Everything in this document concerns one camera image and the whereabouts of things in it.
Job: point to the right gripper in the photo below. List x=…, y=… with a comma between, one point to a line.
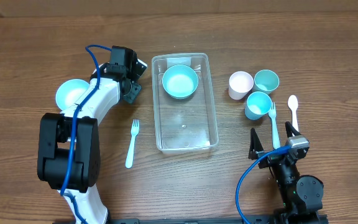
x=256, y=149

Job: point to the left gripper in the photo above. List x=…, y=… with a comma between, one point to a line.
x=132, y=92

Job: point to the blue plastic cup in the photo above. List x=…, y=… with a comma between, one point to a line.
x=257, y=105

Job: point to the teal green bowl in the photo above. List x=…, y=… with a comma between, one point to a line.
x=180, y=81

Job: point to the green plastic cup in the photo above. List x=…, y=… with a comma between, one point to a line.
x=266, y=81

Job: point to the light blue bowl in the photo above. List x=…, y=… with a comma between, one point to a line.
x=69, y=92

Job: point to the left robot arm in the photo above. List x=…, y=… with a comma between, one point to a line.
x=69, y=157

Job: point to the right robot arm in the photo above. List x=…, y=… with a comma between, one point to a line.
x=301, y=194

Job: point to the clear plastic container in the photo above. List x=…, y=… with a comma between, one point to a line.
x=190, y=124

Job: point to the green plastic fork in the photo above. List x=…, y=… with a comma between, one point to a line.
x=275, y=136

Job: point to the pink plastic spoon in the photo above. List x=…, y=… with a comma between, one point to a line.
x=293, y=106

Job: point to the light blue plastic fork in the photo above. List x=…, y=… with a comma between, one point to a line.
x=130, y=153

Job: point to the pink plastic cup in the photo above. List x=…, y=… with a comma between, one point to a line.
x=240, y=83

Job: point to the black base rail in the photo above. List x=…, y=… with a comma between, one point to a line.
x=185, y=221

